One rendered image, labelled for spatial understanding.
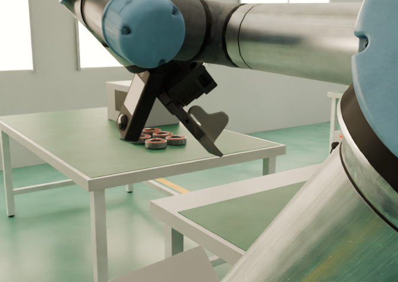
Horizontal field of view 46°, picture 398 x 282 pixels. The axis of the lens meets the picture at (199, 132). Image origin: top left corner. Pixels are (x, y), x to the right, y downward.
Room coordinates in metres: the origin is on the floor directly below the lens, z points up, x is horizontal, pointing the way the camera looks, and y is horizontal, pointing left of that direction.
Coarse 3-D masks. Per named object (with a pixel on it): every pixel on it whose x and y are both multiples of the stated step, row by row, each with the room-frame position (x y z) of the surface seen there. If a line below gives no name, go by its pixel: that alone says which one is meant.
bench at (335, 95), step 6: (330, 96) 4.86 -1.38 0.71; (336, 96) 4.80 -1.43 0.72; (336, 102) 4.86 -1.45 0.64; (336, 108) 4.87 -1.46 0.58; (336, 114) 4.87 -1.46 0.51; (330, 120) 4.89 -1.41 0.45; (336, 120) 4.87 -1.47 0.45; (330, 126) 4.89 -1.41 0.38; (336, 126) 4.88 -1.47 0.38; (330, 132) 4.88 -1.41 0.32; (330, 138) 4.88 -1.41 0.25; (330, 144) 4.88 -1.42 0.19
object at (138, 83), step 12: (144, 72) 0.66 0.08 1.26; (156, 72) 0.66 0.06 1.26; (132, 84) 0.68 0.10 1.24; (144, 84) 0.65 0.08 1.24; (156, 84) 0.66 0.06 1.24; (132, 96) 0.67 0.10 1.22; (144, 96) 0.65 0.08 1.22; (156, 96) 0.66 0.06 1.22; (132, 108) 0.67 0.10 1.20; (144, 108) 0.66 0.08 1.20; (120, 120) 0.68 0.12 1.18; (132, 120) 0.66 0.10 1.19; (144, 120) 0.67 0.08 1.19; (120, 132) 0.68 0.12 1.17; (132, 132) 0.67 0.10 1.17
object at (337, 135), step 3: (336, 132) 1.99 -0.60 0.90; (339, 132) 1.98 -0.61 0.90; (336, 135) 1.99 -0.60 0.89; (339, 135) 1.98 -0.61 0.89; (336, 138) 1.99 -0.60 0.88; (339, 138) 1.98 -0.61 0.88; (333, 141) 2.00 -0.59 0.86; (336, 141) 1.99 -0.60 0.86; (339, 141) 1.98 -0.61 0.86; (333, 144) 1.97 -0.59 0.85; (336, 144) 1.96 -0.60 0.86; (333, 147) 1.96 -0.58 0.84; (330, 150) 1.96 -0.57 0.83
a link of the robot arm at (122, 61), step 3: (105, 48) 0.62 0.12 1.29; (108, 48) 0.61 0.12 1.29; (108, 51) 0.62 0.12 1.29; (111, 51) 0.61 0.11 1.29; (111, 54) 0.62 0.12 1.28; (114, 54) 0.62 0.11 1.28; (114, 57) 0.63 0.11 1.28; (117, 57) 0.62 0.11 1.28; (120, 57) 0.62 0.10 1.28; (117, 60) 0.63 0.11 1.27; (120, 60) 0.62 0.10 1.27; (123, 60) 0.62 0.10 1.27; (126, 60) 0.62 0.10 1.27; (120, 63) 0.64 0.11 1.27; (123, 63) 0.63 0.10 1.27; (126, 63) 0.62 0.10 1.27; (129, 63) 0.62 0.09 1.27; (132, 63) 0.62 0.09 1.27
